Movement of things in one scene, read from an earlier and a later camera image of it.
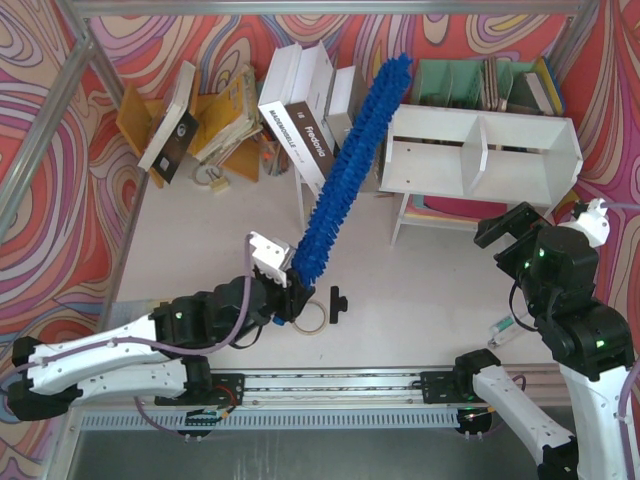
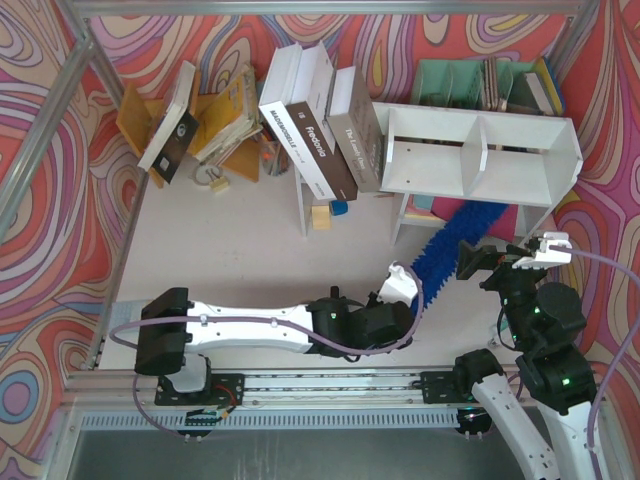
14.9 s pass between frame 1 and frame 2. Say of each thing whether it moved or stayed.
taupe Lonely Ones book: stayed
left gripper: moved
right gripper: moved
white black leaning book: stayed
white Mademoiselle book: stayed
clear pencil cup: stayed
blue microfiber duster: moved
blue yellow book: stayed
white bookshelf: stayed
